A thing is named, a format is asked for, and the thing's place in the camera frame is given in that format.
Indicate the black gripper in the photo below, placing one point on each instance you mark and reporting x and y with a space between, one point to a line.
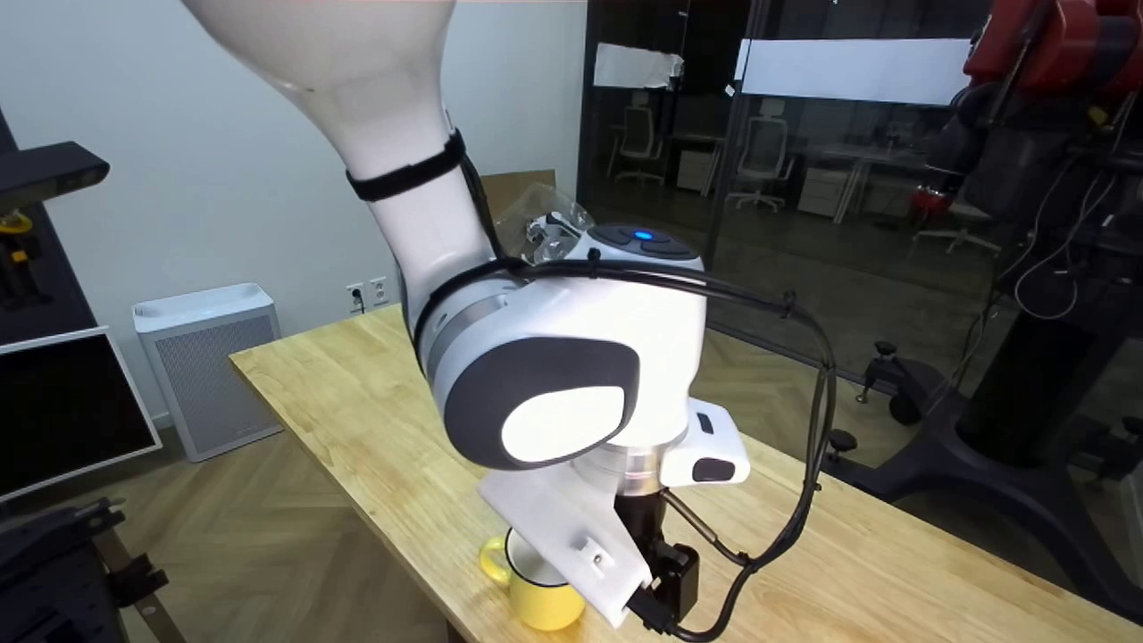
674 576

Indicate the yellow enamel cup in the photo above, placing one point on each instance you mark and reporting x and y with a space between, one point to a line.
541 606

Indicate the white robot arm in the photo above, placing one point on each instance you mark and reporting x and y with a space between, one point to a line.
394 71

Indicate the white office chair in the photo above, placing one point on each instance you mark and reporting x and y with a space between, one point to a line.
761 160

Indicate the dark office chair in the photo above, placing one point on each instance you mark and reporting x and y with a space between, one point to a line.
640 143

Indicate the small red object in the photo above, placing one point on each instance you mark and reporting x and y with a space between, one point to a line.
931 204

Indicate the white air purifier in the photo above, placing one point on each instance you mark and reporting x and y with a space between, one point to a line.
207 375

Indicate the black equipment stand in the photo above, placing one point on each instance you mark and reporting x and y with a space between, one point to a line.
59 572

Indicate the black monitor screen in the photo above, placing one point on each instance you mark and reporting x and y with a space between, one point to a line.
59 412

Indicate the red machine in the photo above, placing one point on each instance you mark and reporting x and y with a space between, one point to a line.
1059 41

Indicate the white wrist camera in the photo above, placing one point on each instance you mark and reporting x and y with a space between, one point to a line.
717 447

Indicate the black wheeled pedestal stand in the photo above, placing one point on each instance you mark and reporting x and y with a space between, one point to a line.
1023 394

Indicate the white wall outlet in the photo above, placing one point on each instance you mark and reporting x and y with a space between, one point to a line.
365 294

